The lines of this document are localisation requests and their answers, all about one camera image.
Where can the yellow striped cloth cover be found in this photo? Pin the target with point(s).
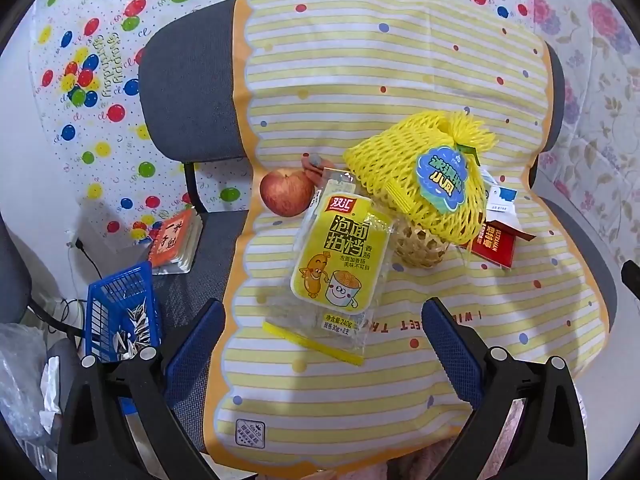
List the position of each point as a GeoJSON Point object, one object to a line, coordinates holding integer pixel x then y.
{"type": "Point", "coordinates": [350, 85]}

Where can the red apple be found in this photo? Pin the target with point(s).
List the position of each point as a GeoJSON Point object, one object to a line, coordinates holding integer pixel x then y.
{"type": "Point", "coordinates": [285, 192]}

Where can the clear plastic bag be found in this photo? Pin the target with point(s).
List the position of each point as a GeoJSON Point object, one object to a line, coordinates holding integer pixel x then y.
{"type": "Point", "coordinates": [20, 385]}

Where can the orange toy with grey knob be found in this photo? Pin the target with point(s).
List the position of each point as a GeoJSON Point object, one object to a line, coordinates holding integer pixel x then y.
{"type": "Point", "coordinates": [314, 162]}

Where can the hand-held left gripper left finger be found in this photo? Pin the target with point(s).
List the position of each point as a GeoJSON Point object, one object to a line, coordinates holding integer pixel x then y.
{"type": "Point", "coordinates": [195, 341]}

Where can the blue plastic basket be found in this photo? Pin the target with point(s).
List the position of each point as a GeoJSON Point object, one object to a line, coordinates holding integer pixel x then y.
{"type": "Point", "coordinates": [107, 305]}

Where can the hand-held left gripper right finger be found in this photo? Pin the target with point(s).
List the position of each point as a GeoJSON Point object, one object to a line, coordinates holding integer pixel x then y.
{"type": "Point", "coordinates": [452, 346]}

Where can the red card box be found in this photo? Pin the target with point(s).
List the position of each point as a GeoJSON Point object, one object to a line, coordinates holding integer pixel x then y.
{"type": "Point", "coordinates": [495, 250]}

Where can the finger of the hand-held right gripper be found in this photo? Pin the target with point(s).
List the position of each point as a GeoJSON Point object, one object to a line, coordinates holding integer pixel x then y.
{"type": "Point", "coordinates": [631, 274]}

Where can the yellow sausage packet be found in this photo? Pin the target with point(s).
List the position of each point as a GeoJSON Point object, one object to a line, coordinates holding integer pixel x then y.
{"type": "Point", "coordinates": [335, 255]}

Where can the grey office chair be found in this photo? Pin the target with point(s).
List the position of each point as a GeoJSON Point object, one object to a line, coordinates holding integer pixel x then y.
{"type": "Point", "coordinates": [190, 85]}

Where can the floral print cloth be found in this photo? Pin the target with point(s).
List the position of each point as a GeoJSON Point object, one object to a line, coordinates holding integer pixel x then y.
{"type": "Point", "coordinates": [590, 110]}

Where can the small bamboo basket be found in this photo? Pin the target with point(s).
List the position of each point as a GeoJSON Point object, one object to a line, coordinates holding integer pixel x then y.
{"type": "Point", "coordinates": [417, 252]}

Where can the pink fluffy cushion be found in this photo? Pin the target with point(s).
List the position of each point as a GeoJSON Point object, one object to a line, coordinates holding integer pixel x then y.
{"type": "Point", "coordinates": [350, 470]}

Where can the yellow foam fruit net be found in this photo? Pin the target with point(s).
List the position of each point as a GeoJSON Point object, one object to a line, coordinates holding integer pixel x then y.
{"type": "Point", "coordinates": [390, 160]}

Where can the white blue small carton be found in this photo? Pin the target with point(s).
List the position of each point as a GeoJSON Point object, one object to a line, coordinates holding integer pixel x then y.
{"type": "Point", "coordinates": [502, 200]}

